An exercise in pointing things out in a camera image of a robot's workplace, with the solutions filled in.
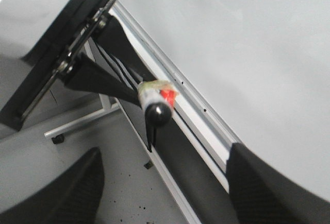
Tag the large whiteboard with aluminium frame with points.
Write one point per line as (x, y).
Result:
(262, 66)

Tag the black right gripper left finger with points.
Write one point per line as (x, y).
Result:
(74, 197)

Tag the black caster wheel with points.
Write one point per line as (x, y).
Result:
(58, 139)

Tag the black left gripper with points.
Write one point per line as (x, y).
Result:
(54, 53)

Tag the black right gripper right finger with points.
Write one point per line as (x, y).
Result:
(260, 194)

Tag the white black-tipped whiteboard marker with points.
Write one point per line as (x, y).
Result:
(156, 110)

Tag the white metal stand frame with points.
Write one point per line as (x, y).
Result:
(170, 184)

